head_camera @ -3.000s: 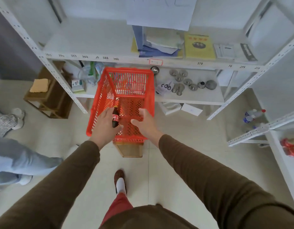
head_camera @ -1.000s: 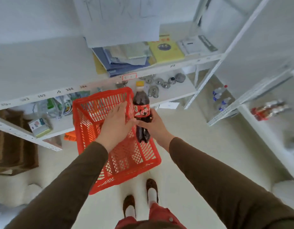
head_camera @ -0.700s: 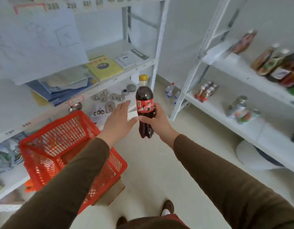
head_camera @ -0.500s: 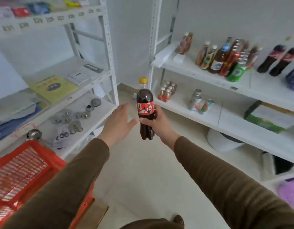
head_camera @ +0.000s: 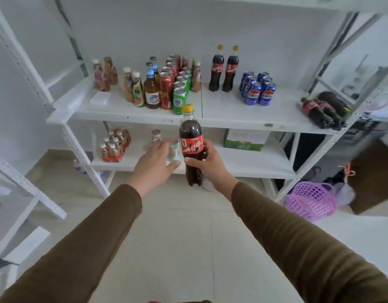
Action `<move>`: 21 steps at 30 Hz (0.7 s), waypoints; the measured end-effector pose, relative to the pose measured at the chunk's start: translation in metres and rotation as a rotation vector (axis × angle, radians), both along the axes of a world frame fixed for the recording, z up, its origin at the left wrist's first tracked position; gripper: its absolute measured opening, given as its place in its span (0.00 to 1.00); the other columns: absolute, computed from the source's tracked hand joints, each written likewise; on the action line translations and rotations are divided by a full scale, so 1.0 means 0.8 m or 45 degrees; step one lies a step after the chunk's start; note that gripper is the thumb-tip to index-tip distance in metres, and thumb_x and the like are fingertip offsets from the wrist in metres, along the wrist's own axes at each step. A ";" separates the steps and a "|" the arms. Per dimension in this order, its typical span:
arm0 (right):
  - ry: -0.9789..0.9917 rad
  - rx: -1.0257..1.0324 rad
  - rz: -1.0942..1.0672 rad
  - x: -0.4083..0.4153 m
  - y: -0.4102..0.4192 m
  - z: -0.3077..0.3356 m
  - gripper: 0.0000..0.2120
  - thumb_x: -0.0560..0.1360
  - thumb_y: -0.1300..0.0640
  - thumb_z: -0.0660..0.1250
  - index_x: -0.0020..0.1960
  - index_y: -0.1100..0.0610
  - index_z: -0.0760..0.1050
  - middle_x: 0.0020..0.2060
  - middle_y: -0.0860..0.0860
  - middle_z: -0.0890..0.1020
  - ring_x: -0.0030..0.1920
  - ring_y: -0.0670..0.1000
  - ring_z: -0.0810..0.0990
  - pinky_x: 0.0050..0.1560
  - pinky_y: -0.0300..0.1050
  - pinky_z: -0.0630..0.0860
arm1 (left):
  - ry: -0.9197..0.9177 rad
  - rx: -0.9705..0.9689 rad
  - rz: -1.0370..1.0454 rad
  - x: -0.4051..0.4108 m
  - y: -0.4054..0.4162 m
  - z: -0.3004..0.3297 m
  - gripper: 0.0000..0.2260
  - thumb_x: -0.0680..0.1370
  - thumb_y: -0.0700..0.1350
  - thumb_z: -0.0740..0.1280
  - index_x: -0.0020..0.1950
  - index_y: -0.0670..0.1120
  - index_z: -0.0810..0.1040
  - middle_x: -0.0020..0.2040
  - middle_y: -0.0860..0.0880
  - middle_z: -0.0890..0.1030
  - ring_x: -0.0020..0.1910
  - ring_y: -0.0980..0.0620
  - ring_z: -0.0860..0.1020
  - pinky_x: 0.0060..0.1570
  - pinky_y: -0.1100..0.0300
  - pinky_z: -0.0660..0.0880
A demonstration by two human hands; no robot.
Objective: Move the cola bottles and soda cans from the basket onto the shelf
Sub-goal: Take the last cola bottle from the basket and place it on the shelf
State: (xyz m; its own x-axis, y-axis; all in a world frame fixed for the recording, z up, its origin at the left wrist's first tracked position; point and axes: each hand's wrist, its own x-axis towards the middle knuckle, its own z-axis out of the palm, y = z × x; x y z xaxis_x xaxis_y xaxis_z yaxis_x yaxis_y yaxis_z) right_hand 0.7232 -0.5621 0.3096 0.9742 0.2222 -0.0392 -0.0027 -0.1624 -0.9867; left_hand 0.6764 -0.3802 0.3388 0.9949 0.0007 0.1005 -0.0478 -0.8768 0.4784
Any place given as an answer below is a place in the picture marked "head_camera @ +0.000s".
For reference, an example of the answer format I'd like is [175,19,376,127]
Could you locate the white metal shelf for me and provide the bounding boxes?
[46,0,388,202]

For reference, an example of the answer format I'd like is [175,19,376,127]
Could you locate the person's right hand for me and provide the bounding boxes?
[183,140,239,202]

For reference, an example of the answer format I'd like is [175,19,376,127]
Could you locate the person's left hand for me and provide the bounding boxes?
[127,140,181,199]

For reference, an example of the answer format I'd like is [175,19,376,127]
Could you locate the white perforated metal rack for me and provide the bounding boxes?
[307,12,388,136]

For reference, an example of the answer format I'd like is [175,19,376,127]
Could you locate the black box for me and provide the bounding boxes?
[284,132,327,174]

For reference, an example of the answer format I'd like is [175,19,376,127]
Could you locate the person's brown sweater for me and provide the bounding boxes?
[148,299,213,303]

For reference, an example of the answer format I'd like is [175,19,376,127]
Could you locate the pack of small orange bottles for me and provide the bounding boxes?
[100,127,132,164]

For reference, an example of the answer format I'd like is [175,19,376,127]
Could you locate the purple plastic basket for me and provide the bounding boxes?
[284,181,338,223]

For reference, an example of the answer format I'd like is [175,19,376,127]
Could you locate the person's left forearm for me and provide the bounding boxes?
[0,183,143,303]

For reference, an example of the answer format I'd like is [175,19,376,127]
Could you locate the green white carton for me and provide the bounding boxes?
[223,128,272,152]

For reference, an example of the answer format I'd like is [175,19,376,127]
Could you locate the amber bottle blue neck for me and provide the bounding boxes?
[149,56,160,89]
[143,61,162,110]

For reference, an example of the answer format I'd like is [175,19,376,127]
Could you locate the white numbered storage rack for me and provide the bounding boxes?
[0,0,67,272]

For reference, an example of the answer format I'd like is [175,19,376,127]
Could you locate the reddish brown bottle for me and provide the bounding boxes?
[103,56,119,86]
[92,58,111,93]

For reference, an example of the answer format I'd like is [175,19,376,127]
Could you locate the white bag orange handles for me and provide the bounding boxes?
[337,163,356,184]

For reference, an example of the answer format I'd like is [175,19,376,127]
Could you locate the person's right forearm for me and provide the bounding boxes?
[231,181,388,303]

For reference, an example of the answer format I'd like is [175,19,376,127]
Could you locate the green label tea bottle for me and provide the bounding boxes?
[132,71,145,108]
[123,66,135,103]

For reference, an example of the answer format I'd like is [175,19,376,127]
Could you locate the clear crumpled plastic bag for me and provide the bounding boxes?
[334,182,357,208]

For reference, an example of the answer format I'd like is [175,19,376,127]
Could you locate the white flat box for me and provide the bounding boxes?
[4,226,51,266]

